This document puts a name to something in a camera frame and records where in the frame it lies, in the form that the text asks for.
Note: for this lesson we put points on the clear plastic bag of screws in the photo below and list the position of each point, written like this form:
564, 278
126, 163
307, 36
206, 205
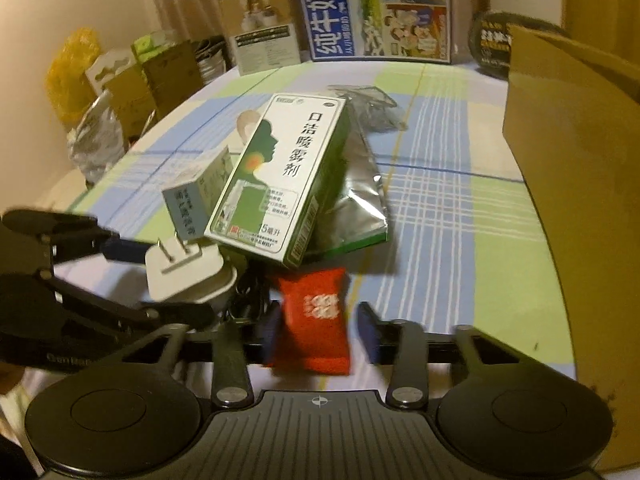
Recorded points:
372, 105

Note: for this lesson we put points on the crumpled silver foil bag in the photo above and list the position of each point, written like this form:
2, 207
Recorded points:
97, 140

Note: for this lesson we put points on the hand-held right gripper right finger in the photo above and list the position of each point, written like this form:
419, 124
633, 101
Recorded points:
370, 335

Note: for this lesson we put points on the red candy packet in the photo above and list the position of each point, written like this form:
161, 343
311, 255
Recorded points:
312, 320

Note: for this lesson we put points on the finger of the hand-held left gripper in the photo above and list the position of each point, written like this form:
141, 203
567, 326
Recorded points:
150, 315
125, 251

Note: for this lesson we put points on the green medicine box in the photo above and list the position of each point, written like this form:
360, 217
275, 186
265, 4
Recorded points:
280, 175

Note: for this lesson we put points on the clear packet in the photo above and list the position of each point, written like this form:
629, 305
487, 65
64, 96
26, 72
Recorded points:
192, 200

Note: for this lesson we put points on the white power adapter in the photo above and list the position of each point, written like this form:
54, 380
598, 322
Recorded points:
185, 280

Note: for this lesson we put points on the yellow plastic bag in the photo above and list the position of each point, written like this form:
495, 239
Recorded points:
72, 75

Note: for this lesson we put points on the silver foil bag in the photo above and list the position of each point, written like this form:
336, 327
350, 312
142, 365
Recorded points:
97, 140
357, 195

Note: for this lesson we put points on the beige photo printed box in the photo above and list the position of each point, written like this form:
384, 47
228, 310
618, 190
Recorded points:
260, 30

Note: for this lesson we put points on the blue milk carton box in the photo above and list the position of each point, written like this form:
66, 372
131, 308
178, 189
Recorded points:
350, 10

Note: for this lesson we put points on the checked tablecloth desktop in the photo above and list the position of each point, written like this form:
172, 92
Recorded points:
450, 200

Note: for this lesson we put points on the cardboard box with white top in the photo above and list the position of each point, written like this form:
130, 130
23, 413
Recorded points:
127, 95

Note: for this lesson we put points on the cardboard box with green top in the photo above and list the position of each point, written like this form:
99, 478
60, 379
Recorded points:
170, 70

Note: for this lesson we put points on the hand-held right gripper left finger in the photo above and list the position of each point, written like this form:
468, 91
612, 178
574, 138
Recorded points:
272, 332

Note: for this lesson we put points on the black instant rice bowl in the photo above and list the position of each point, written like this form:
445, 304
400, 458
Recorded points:
492, 45

